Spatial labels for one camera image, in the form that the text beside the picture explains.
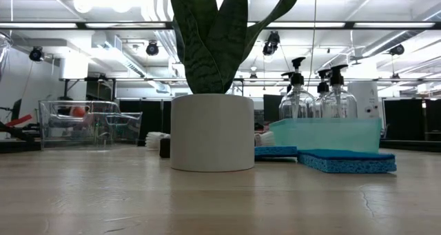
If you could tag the white cylindrical appliance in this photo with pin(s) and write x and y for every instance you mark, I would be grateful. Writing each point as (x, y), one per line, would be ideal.
(365, 97)

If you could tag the white plant pot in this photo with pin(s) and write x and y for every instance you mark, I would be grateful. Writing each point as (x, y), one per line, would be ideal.
(212, 131)

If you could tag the wide black partition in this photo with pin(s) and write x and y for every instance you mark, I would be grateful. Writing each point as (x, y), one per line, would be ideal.
(406, 119)

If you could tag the tall clear plastic bin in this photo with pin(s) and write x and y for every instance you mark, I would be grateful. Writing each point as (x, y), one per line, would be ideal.
(44, 124)

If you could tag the black overhead beam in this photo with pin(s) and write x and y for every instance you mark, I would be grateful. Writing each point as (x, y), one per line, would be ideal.
(349, 25)

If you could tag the green translucent plastic bin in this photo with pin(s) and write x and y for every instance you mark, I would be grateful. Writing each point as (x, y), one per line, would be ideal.
(327, 135)

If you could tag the blue scrub sponge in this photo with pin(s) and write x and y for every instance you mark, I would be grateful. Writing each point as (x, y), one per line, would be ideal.
(344, 161)
(275, 151)

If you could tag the green snake plant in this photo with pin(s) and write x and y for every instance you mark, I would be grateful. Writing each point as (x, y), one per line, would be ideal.
(206, 56)

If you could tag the black ceiling spotlight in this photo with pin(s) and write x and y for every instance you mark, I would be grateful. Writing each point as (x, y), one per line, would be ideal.
(36, 54)
(396, 49)
(152, 49)
(272, 43)

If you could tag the wide clear plastic bin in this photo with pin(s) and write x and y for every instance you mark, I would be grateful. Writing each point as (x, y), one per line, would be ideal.
(4, 52)

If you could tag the black monitor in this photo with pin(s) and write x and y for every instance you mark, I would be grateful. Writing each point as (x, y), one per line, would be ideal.
(272, 107)

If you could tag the black and red chair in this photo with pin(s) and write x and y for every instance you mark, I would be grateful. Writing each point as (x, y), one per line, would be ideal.
(15, 107)

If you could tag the person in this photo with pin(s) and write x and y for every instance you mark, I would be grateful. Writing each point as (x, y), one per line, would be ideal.
(78, 111)

